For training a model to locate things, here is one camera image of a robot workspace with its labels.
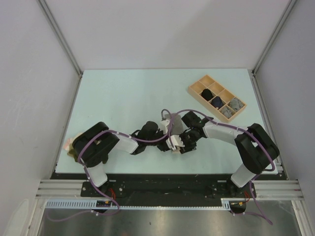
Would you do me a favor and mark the aluminium front rail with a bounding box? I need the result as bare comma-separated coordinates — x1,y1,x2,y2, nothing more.
35,179,304,201

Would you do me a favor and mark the grey beige underwear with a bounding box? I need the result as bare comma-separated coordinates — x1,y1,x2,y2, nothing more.
165,114,189,153

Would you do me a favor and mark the navy rolled underwear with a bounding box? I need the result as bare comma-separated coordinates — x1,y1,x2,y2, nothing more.
211,96,223,109

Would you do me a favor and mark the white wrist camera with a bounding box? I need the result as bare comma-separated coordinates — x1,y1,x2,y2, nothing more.
160,109,172,134
166,135,185,151

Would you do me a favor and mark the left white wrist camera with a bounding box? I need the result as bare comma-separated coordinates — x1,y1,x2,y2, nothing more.
160,109,172,134

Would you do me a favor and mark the slotted cable duct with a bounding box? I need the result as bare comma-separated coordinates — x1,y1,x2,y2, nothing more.
45,198,240,210

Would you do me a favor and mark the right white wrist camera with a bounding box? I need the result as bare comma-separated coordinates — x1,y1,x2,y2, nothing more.
166,135,185,151

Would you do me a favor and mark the aluminium frame post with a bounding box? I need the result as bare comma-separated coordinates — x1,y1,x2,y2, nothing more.
252,0,299,76
36,0,83,78

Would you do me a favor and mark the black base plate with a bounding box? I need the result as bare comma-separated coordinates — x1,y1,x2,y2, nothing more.
50,173,287,214

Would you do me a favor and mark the wooden compartment box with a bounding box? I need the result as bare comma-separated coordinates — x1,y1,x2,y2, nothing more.
188,75,247,123

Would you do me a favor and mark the grey rolled underwear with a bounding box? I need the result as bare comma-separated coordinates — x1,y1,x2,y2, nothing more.
228,97,244,112
221,107,233,119

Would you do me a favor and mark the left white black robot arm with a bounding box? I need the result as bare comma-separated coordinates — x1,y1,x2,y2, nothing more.
68,121,170,197

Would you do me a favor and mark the grey rolled underwear back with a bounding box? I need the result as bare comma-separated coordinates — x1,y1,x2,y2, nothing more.
228,97,244,112

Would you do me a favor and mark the left aluminium frame post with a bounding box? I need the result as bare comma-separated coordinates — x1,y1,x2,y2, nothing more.
36,0,83,78

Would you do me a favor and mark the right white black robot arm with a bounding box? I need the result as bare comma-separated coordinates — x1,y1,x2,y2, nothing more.
179,111,280,197

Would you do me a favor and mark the right aluminium frame post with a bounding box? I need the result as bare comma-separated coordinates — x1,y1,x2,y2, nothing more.
252,0,299,76

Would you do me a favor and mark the grey rolled underwear front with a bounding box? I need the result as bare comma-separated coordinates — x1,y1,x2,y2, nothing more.
221,107,233,119

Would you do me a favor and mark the olive green underwear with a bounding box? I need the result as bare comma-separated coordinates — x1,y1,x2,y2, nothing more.
67,145,108,164

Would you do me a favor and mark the black rolled underwear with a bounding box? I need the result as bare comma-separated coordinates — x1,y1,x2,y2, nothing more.
201,88,214,101

